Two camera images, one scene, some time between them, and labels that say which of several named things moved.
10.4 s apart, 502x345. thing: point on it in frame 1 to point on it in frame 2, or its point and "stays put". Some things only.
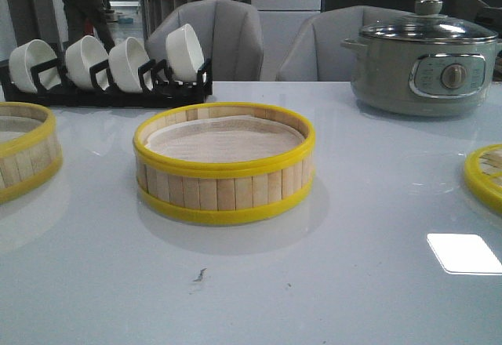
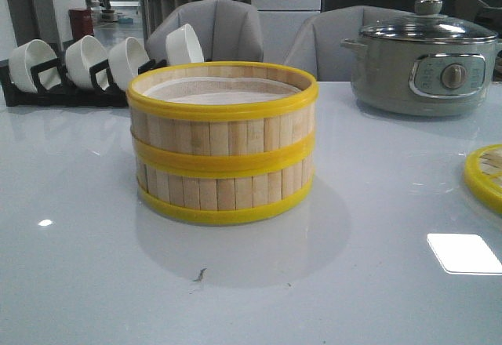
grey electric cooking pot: (421, 79) stays put
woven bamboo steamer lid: (483, 173) stays put
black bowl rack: (158, 88) stays put
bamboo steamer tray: (30, 150) to (222, 118)
